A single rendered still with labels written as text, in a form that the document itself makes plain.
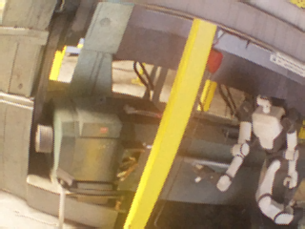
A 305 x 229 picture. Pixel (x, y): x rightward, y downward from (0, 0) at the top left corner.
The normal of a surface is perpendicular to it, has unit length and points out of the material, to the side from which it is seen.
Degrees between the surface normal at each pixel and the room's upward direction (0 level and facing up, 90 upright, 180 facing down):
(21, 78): 90
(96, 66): 90
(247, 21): 90
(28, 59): 90
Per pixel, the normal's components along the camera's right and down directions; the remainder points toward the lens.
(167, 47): 0.07, 0.48
